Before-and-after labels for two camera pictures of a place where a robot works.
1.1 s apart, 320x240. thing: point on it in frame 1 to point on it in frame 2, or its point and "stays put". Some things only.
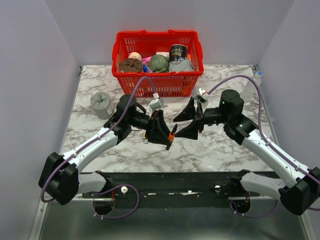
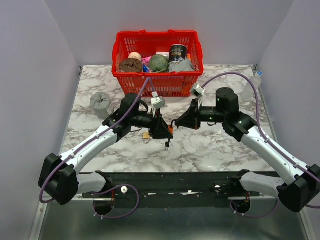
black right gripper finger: (191, 132) to (187, 120)
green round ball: (158, 63) stays put
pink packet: (145, 61) stays put
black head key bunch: (168, 146) stays put
